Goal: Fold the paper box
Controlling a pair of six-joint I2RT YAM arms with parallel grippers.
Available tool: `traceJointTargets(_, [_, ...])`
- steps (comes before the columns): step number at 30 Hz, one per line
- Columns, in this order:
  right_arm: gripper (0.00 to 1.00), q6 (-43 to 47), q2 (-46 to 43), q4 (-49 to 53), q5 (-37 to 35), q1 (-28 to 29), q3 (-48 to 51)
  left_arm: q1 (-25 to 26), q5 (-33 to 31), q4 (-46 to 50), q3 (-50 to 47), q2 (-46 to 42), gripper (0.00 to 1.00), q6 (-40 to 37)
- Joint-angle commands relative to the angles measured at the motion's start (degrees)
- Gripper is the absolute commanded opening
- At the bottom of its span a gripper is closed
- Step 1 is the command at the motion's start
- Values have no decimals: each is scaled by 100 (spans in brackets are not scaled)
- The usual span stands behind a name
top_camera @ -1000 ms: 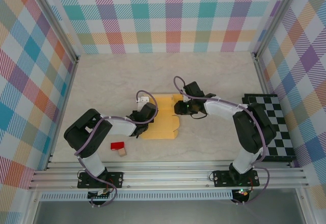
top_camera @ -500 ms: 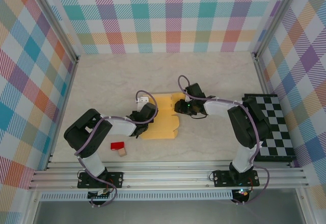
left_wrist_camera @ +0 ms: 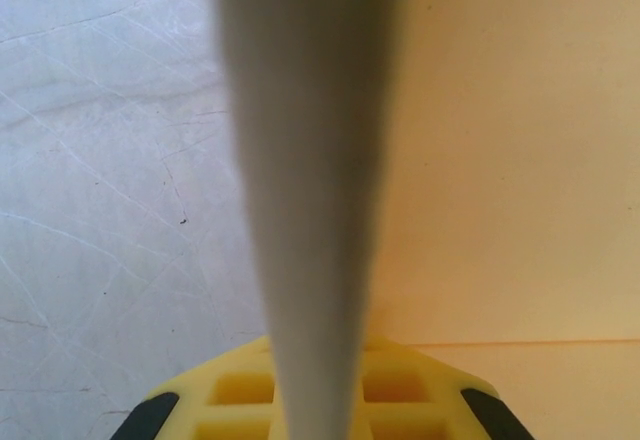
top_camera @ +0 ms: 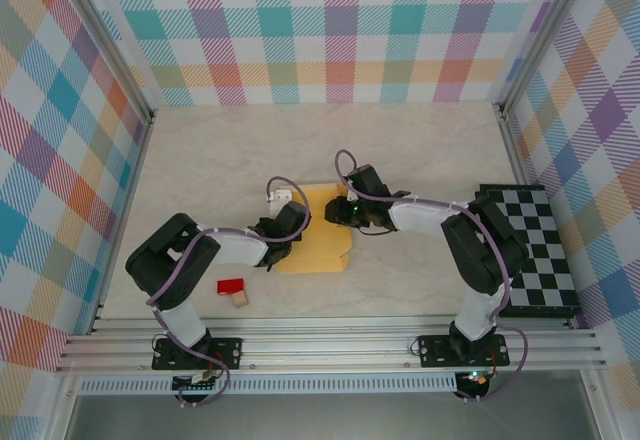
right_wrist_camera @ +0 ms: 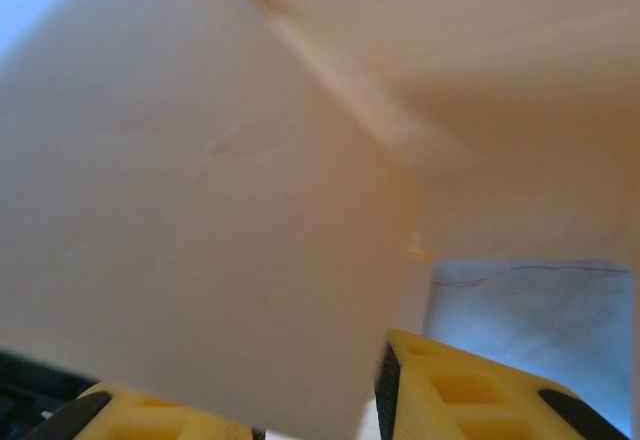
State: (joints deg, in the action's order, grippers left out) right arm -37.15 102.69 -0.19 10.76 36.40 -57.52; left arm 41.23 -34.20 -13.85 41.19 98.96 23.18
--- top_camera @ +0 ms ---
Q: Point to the small circuit board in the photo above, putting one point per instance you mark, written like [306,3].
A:
[475,379]
[197,382]

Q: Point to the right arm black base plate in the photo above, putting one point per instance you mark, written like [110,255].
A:
[435,352]

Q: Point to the wooden block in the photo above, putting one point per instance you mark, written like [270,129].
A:
[241,300]

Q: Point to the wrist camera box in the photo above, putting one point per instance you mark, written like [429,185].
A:
[367,180]
[290,215]

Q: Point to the red block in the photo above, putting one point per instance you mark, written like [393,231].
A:
[230,287]

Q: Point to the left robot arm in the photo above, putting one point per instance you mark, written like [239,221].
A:
[175,270]

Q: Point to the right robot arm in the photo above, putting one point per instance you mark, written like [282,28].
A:
[480,250]

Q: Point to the aluminium corner post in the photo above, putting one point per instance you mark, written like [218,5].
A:
[545,35]
[107,45]

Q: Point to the black and grey checkerboard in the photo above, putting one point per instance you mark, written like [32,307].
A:
[540,250]

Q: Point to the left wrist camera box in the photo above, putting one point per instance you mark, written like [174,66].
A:
[290,215]

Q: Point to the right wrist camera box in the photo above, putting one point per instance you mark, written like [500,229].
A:
[367,180]

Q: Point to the aluminium frame rail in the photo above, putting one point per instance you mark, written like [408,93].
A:
[325,347]

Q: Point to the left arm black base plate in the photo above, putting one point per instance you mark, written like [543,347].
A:
[225,352]

